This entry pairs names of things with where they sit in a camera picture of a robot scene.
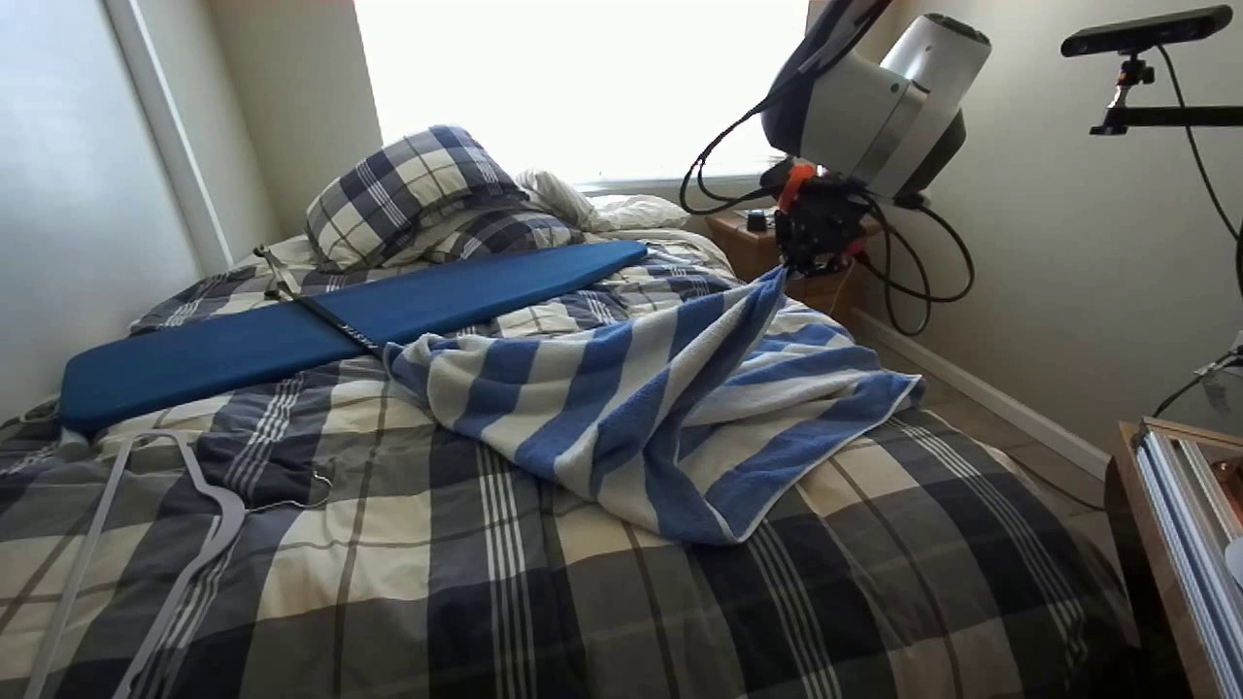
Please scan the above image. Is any large plaid pillow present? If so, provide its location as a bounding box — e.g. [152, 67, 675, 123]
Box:
[305, 124, 531, 274]

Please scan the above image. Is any window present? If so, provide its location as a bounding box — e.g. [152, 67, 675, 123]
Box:
[352, 0, 813, 192]

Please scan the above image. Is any blue ironing board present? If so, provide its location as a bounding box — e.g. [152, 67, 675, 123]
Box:
[60, 239, 650, 435]

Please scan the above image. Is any camera on mount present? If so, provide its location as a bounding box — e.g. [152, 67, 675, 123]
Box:
[1059, 5, 1243, 138]

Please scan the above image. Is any black cable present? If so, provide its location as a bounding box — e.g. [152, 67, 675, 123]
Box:
[1151, 351, 1243, 419]
[1154, 44, 1243, 298]

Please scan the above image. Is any wooden nightstand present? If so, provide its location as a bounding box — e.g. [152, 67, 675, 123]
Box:
[705, 208, 886, 322]

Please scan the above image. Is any grey clothes hanger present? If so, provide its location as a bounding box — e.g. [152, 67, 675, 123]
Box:
[23, 429, 250, 699]

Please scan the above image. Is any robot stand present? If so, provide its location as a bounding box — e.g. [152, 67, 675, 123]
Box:
[1104, 416, 1243, 699]

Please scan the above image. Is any plaid duvet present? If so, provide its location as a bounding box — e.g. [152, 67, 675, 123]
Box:
[0, 227, 1143, 699]

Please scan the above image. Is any small plaid pillow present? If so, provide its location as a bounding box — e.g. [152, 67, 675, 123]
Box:
[425, 209, 586, 266]

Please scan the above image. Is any striped blue and white towel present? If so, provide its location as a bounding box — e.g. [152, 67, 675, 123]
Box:
[384, 266, 926, 548]

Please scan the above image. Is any white crumpled sheet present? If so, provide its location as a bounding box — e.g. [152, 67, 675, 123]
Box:
[515, 170, 691, 234]

